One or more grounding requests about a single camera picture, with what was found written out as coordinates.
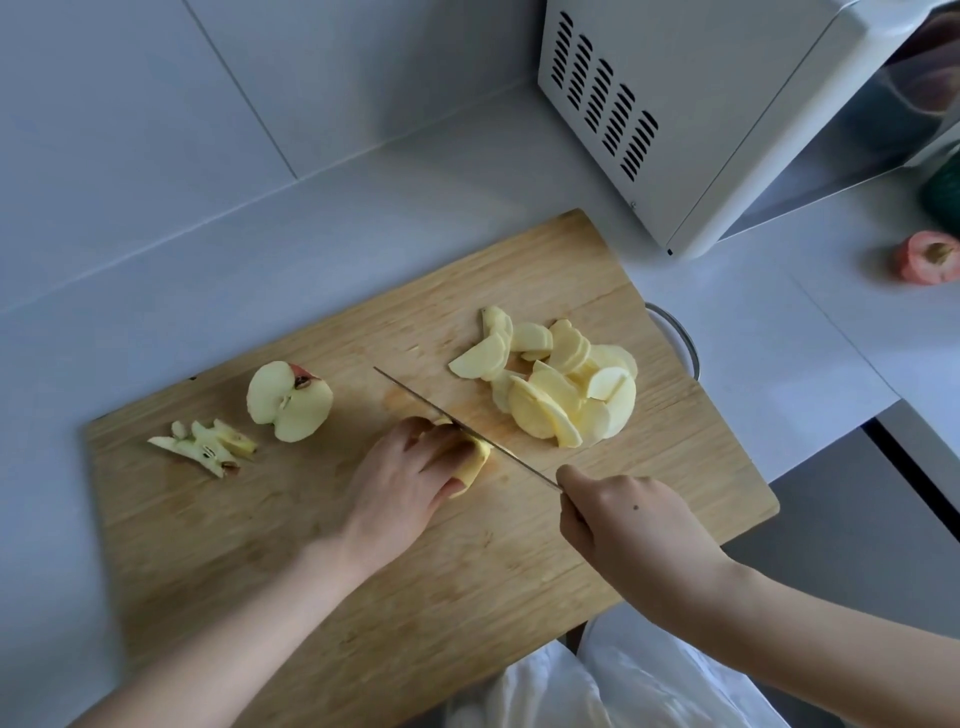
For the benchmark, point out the wooden cutting board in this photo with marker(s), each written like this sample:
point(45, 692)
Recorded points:
point(480, 570)

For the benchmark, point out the person's right hand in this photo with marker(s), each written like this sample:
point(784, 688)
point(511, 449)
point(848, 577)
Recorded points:
point(637, 532)

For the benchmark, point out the pile of apple slices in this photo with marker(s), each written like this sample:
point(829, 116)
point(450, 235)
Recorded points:
point(559, 390)

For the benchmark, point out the person's left thumb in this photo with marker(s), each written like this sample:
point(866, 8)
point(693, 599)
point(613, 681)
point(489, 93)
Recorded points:
point(456, 486)

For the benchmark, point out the white microwave oven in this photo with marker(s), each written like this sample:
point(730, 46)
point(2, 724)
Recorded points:
point(712, 97)

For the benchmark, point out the person's white clothing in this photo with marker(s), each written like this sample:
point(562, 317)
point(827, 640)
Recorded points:
point(622, 682)

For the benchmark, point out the dark green round object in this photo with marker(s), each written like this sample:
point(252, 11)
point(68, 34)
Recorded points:
point(946, 195)

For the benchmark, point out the apple half with core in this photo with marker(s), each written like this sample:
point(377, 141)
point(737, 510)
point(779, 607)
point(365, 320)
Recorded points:
point(289, 405)

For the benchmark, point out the red apple end piece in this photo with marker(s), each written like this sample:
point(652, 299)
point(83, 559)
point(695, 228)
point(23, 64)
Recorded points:
point(926, 259)

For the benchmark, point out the person's left forearm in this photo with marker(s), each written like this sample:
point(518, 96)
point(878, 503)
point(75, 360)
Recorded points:
point(247, 637)

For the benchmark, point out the peeled apple chunk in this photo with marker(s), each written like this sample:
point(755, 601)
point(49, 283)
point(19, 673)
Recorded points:
point(475, 457)

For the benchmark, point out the apple core scrap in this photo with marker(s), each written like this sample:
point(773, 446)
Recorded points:
point(199, 454)
point(229, 439)
point(179, 430)

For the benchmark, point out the person's left hand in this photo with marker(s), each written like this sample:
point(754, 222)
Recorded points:
point(397, 495)

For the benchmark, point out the kitchen knife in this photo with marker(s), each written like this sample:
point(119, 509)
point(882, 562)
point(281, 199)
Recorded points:
point(450, 418)

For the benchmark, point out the person's right thumb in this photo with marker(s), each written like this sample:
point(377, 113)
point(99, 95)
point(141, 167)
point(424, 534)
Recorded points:
point(574, 521)

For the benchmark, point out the person's right forearm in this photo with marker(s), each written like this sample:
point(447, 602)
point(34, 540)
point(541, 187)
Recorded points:
point(825, 645)

